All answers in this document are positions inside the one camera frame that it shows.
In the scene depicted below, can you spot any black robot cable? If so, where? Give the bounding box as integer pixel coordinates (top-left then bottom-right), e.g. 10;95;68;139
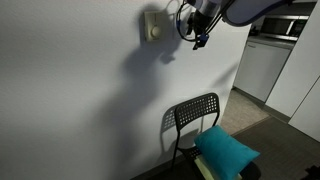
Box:
175;0;234;43

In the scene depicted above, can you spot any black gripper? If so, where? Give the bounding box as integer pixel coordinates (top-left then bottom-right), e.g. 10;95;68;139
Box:
187;10;210;50

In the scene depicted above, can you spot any white tall cupboard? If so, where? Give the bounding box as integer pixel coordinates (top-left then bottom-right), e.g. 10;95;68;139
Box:
266;1;320;141

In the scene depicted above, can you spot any white wall light switch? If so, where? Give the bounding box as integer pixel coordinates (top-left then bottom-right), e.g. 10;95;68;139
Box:
144;11;163;42

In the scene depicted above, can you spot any white kitchen cabinet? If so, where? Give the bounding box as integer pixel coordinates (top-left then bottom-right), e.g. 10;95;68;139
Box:
234;37;294;102

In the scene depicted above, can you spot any teal blue pillow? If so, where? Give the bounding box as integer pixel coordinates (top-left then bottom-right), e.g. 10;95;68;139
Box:
194;125;260;180

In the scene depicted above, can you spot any black perforated metal chair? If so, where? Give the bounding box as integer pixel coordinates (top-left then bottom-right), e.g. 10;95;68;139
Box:
172;93;262;180

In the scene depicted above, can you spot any stainless steel microwave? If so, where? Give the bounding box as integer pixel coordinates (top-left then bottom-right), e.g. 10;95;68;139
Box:
260;15;309;41

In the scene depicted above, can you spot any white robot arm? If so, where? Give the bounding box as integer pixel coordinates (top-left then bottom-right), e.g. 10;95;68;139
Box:
186;0;295;50

